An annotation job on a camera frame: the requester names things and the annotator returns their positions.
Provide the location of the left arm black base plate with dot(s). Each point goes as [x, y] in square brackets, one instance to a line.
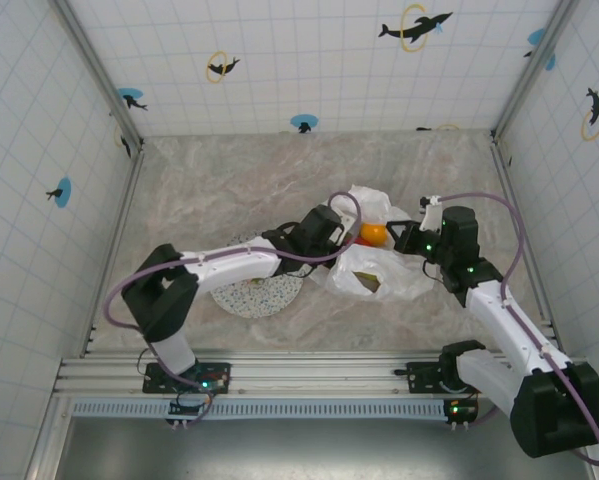
[154, 384]

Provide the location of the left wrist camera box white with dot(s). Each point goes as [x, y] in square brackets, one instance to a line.
[350, 220]

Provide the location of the grey metal panel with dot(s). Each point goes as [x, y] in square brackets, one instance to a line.
[329, 450]

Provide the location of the yellow orange apple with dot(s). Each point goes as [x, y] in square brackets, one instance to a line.
[374, 234]

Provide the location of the small circuit board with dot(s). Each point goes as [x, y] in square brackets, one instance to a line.
[184, 409]
[461, 410]

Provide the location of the dolphin blue circle sticker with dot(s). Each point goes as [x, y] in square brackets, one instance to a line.
[304, 121]
[129, 95]
[536, 36]
[64, 192]

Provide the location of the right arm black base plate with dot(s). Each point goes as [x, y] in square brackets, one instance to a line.
[419, 375]

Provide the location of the white blue speckled plate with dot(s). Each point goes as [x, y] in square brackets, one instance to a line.
[259, 300]

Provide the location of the left small circuit board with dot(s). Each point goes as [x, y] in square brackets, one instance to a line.
[184, 409]

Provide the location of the aluminium frame post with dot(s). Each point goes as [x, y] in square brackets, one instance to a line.
[104, 80]
[536, 67]

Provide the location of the white plastic bag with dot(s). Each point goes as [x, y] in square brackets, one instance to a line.
[346, 265]

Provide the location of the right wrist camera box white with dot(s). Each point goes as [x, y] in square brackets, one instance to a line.
[431, 215]

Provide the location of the aluminium side rail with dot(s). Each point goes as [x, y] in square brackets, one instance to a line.
[115, 250]
[508, 185]

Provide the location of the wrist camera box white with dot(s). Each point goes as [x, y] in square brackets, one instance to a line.
[350, 220]
[431, 215]

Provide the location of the aluminium rail beam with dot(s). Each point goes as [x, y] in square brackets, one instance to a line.
[319, 372]

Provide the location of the right small circuit board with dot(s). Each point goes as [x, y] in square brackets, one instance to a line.
[461, 410]

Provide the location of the green pear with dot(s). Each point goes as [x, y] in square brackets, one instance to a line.
[366, 282]

